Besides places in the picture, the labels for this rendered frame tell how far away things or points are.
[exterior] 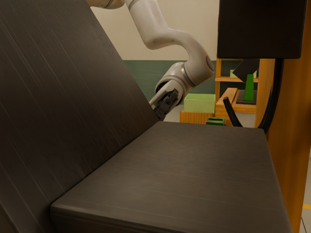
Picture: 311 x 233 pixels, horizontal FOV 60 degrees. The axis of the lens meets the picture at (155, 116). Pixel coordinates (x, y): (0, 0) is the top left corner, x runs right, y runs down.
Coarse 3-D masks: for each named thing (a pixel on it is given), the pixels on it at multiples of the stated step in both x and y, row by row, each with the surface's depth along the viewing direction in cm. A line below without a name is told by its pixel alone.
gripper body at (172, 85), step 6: (162, 84) 71; (168, 84) 64; (174, 84) 66; (156, 90) 72; (162, 90) 61; (168, 90) 62; (174, 90) 65; (180, 90) 66; (156, 96) 62; (162, 96) 62; (180, 96) 64; (150, 102) 63; (156, 102) 63; (174, 102) 62; (180, 102) 72
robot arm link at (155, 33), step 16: (144, 0) 78; (144, 16) 78; (160, 16) 78; (144, 32) 78; (160, 32) 76; (176, 32) 74; (192, 48) 72; (192, 64) 73; (208, 64) 72; (192, 80) 74
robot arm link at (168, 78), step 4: (168, 76) 72; (172, 76) 72; (176, 76) 72; (160, 80) 72; (164, 80) 71; (168, 80) 71; (176, 80) 70; (180, 80) 71; (180, 84) 70; (184, 84) 72; (184, 88) 71; (184, 92) 71; (184, 96) 72
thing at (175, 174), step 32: (160, 128) 44; (192, 128) 44; (224, 128) 44; (256, 128) 44; (128, 160) 30; (160, 160) 30; (192, 160) 30; (224, 160) 30; (256, 160) 30; (96, 192) 23; (128, 192) 23; (160, 192) 23; (192, 192) 23; (224, 192) 23; (256, 192) 23; (64, 224) 21; (96, 224) 20; (128, 224) 19; (160, 224) 19; (192, 224) 19; (224, 224) 19; (256, 224) 19; (288, 224) 19
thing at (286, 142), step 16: (304, 32) 55; (304, 48) 55; (272, 64) 61; (288, 64) 57; (304, 64) 56; (272, 80) 59; (288, 80) 57; (304, 80) 57; (288, 96) 58; (304, 96) 57; (256, 112) 104; (288, 112) 59; (304, 112) 58; (272, 128) 60; (288, 128) 59; (304, 128) 58; (272, 144) 61; (288, 144) 60; (304, 144) 59; (288, 160) 61; (304, 160) 60; (288, 176) 62; (304, 176) 61; (288, 192) 62; (304, 192) 61; (288, 208) 63
